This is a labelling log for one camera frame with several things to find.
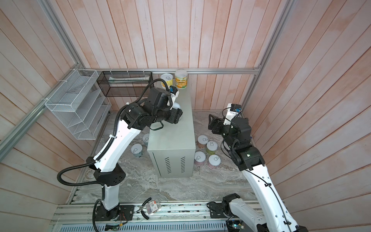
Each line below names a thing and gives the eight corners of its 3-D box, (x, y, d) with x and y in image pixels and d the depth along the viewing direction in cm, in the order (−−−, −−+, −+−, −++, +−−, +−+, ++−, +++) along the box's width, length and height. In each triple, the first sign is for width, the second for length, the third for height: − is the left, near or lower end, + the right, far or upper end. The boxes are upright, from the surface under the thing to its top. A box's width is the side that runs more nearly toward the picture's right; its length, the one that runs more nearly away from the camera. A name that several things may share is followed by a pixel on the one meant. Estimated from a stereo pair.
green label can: (206, 154, 97) (207, 150, 92) (205, 145, 102) (206, 140, 97) (217, 154, 97) (218, 150, 92) (215, 145, 102) (217, 140, 97)
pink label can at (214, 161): (208, 169, 91) (210, 165, 86) (207, 158, 95) (208, 154, 90) (219, 169, 91) (221, 165, 86) (218, 158, 95) (219, 154, 90)
